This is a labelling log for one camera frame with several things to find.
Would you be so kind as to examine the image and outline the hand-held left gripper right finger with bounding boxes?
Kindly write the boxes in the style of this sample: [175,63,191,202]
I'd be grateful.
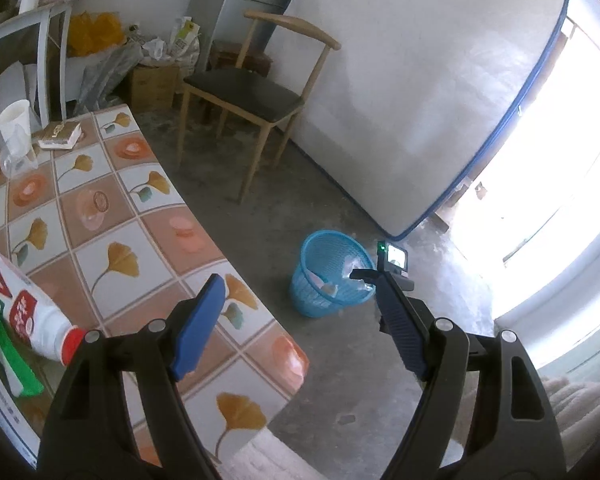
[374,271,567,480]

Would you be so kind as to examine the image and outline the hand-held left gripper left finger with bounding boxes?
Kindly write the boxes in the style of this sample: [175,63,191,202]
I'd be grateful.
[36,273,227,480]

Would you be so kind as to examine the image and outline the blue plastic wastebasket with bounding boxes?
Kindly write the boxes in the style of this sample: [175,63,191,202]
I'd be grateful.
[288,230,377,319]

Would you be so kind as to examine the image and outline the white bottle with red cap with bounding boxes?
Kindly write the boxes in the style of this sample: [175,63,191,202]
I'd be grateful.
[0,237,87,366]

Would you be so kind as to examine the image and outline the green snack wrapper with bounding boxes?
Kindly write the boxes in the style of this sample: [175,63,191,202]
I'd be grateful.
[0,287,46,398]

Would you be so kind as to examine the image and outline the white mattress with blue edge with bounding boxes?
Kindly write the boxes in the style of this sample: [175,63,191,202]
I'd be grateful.
[280,0,570,240]

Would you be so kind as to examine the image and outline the wooden chair with dark seat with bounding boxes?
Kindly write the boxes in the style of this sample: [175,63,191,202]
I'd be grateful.
[176,10,342,206]

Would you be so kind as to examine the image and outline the small brown white box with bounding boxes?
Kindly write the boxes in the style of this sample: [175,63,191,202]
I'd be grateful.
[32,121,83,150]

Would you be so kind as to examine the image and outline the clear plastic cup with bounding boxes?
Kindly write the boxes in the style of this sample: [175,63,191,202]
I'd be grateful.
[0,130,40,176]

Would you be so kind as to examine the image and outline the cardboard box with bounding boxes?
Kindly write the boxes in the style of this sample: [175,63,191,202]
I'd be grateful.
[130,62,181,111]

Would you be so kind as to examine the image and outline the dark wooden stool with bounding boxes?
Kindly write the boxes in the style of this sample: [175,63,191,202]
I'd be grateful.
[210,40,273,78]

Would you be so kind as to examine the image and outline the clear plastic bags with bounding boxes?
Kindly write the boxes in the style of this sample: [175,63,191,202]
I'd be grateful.
[77,40,146,106]

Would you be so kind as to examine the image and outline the white paper cup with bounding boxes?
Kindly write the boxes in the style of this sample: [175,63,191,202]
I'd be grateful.
[0,99,32,156]

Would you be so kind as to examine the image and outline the white metal shelf table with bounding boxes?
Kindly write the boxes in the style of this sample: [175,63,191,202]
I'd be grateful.
[0,0,73,128]

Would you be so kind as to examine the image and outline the yellow plastic bag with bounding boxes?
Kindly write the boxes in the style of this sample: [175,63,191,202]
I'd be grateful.
[67,11,127,57]

